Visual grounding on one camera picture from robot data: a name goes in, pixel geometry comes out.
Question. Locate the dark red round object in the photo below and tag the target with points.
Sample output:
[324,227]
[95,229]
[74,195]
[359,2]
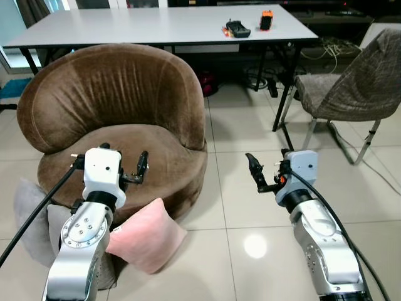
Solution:
[208,83]

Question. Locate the orange and black device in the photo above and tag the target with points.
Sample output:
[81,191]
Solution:
[266,21]

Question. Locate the brown round velvet sofa chair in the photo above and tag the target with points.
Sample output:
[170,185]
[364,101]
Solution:
[113,88]

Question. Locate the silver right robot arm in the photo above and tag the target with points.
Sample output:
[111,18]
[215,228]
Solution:
[326,244]

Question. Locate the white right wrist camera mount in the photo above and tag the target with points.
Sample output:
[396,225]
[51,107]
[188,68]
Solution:
[302,168]

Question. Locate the dark low cabinet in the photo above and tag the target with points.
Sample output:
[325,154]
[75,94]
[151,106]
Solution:
[351,12]

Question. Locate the grey curtain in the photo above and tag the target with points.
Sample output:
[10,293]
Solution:
[32,11]

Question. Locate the grey fabric covered chair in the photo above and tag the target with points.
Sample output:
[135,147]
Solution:
[363,81]

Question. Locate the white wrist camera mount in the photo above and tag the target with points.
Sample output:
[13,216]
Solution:
[102,172]
[302,168]

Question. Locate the white rectangular table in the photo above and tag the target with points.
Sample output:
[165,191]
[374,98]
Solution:
[150,25]

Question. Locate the pink square pillow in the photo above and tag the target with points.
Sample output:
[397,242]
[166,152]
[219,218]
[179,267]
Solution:
[149,238]

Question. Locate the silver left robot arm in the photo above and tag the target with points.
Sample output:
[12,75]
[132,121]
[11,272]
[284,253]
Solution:
[78,251]

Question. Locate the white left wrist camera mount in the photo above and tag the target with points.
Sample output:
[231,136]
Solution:
[102,172]

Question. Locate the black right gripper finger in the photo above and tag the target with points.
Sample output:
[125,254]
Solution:
[255,168]

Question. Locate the teal floor mat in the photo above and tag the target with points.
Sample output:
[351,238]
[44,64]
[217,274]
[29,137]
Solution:
[14,89]

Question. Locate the black handheld controller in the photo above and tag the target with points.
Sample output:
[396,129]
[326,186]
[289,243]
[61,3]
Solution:
[239,29]

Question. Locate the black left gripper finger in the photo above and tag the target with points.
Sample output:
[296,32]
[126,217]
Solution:
[105,146]
[142,167]

